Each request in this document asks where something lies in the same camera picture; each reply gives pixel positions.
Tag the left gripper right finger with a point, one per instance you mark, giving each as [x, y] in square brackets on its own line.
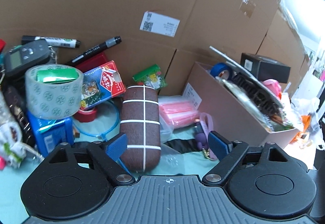
[229, 153]

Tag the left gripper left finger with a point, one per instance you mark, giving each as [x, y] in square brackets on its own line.
[105, 155]

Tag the green patterned tape roll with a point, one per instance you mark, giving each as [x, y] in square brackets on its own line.
[52, 101]

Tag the black cardboard box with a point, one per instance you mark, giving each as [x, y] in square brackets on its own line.
[264, 68]

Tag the open cardboard sorting box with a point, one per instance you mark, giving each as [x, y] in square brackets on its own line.
[230, 117]

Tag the red tape roll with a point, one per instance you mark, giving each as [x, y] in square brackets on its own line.
[86, 116]

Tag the brown checked glasses case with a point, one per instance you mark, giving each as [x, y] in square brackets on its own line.
[140, 122]

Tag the teal table cloth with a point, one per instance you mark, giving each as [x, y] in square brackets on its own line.
[12, 208]

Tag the clear small zip bag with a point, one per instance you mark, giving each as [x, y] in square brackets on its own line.
[171, 161]

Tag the blue rectangular box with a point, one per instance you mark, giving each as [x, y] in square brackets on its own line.
[50, 133]

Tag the white spiral notebook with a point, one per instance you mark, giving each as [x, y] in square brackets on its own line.
[262, 97]

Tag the pink zip bag pack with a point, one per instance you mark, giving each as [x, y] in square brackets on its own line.
[177, 111]

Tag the red playing card box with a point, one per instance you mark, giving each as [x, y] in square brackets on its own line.
[101, 84]

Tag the orange plastic bag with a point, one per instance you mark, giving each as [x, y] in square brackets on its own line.
[304, 125]

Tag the blue tape roll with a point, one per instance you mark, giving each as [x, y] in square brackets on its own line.
[221, 70]

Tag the green snack packet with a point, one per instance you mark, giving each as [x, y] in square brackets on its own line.
[151, 76]

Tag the black marker pen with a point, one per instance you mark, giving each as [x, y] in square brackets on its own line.
[89, 53]

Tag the black white marker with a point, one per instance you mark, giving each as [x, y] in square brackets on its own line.
[53, 41]

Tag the black car key fob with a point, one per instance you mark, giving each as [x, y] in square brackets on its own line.
[19, 60]

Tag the white shipping label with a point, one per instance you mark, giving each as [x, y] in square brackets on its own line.
[159, 24]

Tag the pink strap purple keychain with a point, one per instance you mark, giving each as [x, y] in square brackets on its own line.
[202, 127]

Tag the floral drawstring pouch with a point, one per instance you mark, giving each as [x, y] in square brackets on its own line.
[13, 150]

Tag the large cardboard wall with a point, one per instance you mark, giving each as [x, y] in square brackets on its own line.
[231, 26]

